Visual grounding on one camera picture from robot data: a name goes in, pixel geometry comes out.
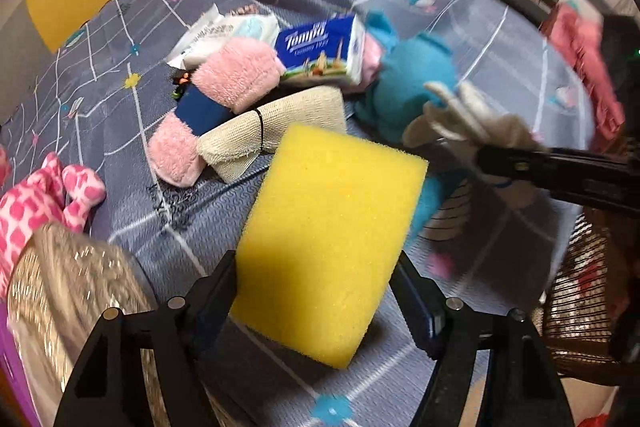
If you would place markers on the beige tied cloth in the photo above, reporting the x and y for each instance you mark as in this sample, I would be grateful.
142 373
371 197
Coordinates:
300 107

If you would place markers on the pink fluffy slipper sock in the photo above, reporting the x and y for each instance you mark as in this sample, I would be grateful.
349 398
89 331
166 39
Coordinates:
235 77

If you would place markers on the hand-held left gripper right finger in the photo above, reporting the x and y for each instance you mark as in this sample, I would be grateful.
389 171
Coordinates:
417 312

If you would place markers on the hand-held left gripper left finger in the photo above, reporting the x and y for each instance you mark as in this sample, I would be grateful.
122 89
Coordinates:
210 302

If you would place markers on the yellow sponge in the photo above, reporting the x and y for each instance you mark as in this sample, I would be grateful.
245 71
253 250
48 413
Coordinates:
325 232

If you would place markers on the silver glitter bag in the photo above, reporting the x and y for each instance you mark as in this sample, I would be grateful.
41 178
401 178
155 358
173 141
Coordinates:
65 287

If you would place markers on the black beaded braided wig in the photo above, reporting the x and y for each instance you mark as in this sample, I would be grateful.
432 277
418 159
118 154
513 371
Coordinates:
181 84

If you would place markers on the pink blanket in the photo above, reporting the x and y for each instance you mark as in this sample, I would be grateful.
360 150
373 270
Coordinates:
585 52

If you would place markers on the small pink cloth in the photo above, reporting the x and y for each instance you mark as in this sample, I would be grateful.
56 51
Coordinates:
371 57

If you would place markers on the pink white patterned cloth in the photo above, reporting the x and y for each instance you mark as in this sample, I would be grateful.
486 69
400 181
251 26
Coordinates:
30 217

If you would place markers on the blue plush toy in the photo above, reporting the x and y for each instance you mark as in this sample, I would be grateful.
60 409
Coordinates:
415 77

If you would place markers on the blue tissue pack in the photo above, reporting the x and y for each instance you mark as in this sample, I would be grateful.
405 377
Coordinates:
315 52

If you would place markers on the white glove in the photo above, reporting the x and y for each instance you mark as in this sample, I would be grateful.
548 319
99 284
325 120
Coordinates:
495 127

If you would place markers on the white wet wipes pack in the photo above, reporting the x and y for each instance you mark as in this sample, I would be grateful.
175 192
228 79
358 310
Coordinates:
235 32

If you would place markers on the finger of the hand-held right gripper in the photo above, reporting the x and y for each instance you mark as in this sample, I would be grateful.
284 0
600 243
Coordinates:
575 172

